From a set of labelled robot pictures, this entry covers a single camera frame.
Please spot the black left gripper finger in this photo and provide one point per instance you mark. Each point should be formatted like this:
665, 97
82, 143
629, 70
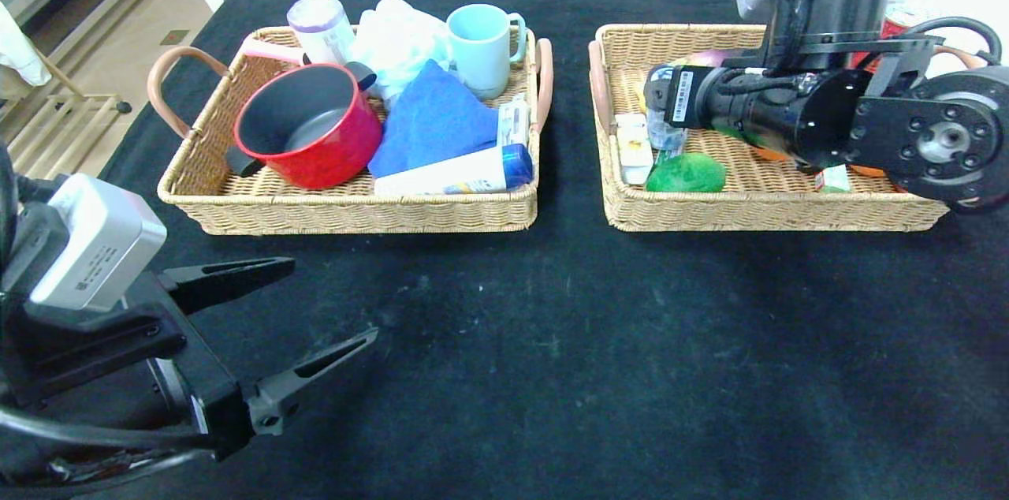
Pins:
311, 382
228, 283

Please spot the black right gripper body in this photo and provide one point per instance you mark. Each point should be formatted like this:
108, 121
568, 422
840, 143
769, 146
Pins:
681, 96

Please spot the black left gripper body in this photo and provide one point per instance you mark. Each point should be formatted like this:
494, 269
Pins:
206, 391

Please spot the small jar blue lid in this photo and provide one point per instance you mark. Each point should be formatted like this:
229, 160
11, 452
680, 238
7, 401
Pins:
666, 136

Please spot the white bottle blue cap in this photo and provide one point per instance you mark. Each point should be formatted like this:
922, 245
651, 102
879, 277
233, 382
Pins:
449, 177

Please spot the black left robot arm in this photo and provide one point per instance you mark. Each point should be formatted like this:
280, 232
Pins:
47, 366

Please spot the white yellow snack box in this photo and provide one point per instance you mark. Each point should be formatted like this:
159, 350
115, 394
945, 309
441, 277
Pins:
633, 157

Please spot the green avocado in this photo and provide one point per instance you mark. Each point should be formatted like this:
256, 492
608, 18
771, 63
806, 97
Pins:
686, 174

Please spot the clear plastic toothbrush pack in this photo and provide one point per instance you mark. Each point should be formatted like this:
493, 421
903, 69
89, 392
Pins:
514, 121

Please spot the green red candy box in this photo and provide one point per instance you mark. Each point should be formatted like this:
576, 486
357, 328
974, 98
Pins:
834, 180

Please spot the teal ceramic mug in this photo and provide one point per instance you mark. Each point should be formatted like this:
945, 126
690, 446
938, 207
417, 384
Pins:
481, 50

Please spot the wooden rolling rack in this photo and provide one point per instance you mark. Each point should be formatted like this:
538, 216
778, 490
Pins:
47, 161

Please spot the red soda can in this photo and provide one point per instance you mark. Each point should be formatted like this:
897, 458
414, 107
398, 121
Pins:
902, 20

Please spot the black tablecloth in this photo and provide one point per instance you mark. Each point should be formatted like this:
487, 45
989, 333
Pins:
552, 374

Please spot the blue towel cloth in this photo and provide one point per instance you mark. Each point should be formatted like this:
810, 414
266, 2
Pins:
433, 125

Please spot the light blue bath pouf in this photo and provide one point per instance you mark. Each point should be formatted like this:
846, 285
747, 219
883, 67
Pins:
398, 42

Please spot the white hanging cloth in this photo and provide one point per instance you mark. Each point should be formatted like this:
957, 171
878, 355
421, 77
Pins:
20, 50

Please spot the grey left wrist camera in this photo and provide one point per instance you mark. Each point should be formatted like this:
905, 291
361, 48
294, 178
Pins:
98, 244

